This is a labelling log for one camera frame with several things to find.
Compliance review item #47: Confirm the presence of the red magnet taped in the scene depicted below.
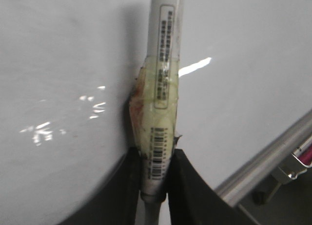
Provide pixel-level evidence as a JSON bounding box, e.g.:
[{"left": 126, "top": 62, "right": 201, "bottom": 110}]
[{"left": 129, "top": 64, "right": 155, "bottom": 150}]

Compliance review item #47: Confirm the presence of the metal whiteboard bracket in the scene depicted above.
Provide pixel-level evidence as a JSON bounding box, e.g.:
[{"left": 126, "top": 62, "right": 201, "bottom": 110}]
[{"left": 252, "top": 154, "right": 309, "bottom": 206}]

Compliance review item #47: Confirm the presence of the white whiteboard with aluminium frame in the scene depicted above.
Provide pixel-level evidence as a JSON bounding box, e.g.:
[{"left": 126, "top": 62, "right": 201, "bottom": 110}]
[{"left": 0, "top": 0, "right": 312, "bottom": 225}]

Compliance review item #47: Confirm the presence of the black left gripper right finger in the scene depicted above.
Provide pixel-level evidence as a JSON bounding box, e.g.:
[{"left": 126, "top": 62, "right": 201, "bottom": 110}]
[{"left": 167, "top": 149, "right": 253, "bottom": 225}]

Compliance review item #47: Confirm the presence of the magenta capped marker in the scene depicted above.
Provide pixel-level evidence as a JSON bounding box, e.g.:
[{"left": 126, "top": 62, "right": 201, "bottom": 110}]
[{"left": 292, "top": 137, "right": 312, "bottom": 168}]

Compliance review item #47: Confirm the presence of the white black whiteboard marker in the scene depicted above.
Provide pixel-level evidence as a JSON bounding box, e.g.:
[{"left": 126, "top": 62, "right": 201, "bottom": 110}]
[{"left": 139, "top": 0, "right": 184, "bottom": 225}]

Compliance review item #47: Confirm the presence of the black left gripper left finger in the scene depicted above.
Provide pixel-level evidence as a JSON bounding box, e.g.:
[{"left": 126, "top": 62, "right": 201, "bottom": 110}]
[{"left": 60, "top": 147, "right": 140, "bottom": 225}]

